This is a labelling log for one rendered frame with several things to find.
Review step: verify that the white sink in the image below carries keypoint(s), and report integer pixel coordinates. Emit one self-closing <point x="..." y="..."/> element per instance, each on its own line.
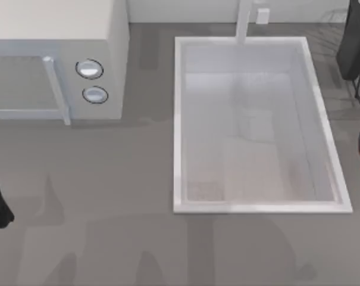
<point x="257" y="134"/>

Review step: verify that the small microwave knob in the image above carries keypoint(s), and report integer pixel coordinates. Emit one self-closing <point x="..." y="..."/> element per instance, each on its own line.
<point x="95" y="94"/>

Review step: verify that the large microwave knob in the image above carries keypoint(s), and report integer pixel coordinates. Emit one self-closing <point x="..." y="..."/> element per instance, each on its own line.
<point x="89" y="68"/>

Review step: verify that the pale microwave oven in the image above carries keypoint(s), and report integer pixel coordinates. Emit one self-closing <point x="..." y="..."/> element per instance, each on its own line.
<point x="114" y="44"/>

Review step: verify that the tall white tap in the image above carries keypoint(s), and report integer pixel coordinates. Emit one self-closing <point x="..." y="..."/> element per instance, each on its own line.
<point x="242" y="21"/>

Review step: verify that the microwave door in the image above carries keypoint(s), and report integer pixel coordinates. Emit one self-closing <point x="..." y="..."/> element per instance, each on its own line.
<point x="16" y="83"/>

